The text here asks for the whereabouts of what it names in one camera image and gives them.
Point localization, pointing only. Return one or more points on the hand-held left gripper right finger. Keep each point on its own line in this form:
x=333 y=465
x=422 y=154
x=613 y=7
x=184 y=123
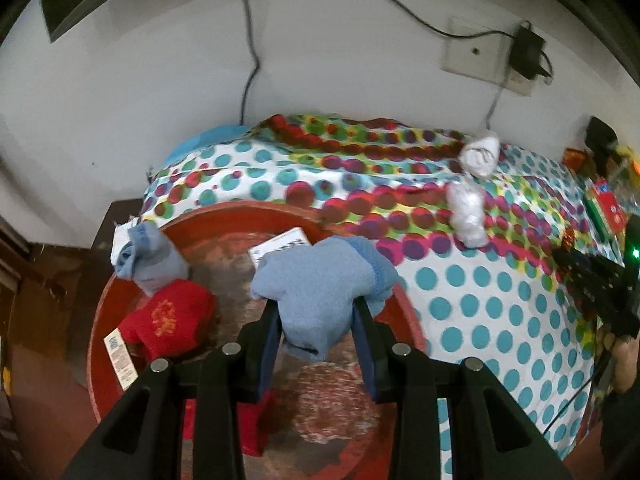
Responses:
x=367 y=355

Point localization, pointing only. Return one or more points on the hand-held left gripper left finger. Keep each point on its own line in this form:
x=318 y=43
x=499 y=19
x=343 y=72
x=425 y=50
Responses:
x=265 y=355

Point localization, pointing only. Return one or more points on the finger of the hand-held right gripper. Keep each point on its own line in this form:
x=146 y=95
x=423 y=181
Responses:
x=585 y=265
x=600 y=305

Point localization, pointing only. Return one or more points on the round red tray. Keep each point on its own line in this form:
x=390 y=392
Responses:
x=320 y=410

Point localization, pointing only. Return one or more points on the blue sock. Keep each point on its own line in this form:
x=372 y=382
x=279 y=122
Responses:
x=160 y=260
x=320 y=290

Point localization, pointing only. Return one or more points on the red sock with paper label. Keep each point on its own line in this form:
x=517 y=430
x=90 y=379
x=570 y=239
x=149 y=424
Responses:
x=170 y=315

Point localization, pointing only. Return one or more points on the yellow and white medicine box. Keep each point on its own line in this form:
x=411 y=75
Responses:
x=280 y=247

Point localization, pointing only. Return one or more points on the person's right hand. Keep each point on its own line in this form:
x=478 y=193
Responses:
x=625 y=365

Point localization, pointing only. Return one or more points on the red and green box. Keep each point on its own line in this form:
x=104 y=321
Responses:
x=605 y=205

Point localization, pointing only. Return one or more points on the orange snack packet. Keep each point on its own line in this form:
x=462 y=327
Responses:
x=577 y=160

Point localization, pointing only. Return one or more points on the polka dot cloth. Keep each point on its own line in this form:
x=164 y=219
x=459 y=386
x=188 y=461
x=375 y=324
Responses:
x=475 y=310

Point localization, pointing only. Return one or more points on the black object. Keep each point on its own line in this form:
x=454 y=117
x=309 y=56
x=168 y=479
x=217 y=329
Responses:
x=600 y=140

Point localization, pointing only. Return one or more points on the clear plastic bag of cotton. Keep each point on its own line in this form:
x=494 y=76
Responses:
x=465 y=215

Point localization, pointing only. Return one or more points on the rolled white sock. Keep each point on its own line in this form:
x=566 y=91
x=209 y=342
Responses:
x=480 y=155

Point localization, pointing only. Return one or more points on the blue cloth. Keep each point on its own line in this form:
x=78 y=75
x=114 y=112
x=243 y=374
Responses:
x=210 y=142

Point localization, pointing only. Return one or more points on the black plug-in charger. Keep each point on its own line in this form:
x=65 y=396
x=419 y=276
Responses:
x=527 y=52

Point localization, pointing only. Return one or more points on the dark wooden cabinet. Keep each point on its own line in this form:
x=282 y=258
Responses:
x=45 y=310

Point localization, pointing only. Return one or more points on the white wall socket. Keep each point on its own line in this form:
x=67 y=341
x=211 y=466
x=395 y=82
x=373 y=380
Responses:
x=517 y=85

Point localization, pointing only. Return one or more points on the blank white wall plate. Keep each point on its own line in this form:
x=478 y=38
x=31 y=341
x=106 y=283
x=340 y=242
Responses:
x=470 y=50

